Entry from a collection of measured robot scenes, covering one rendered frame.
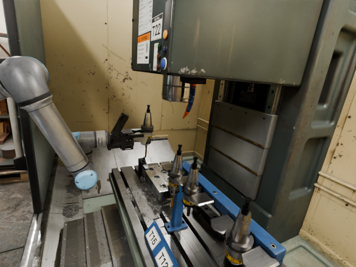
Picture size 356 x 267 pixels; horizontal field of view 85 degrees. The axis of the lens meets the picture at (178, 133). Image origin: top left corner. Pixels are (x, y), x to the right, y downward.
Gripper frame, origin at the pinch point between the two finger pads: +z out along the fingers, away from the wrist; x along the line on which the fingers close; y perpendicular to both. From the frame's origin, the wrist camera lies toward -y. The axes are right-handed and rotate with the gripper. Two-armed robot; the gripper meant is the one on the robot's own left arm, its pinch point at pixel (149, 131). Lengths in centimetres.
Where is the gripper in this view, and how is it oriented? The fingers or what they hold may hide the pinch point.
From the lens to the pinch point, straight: 97.2
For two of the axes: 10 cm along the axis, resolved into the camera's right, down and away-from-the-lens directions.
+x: 4.5, 3.0, -8.4
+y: -0.8, 9.5, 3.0
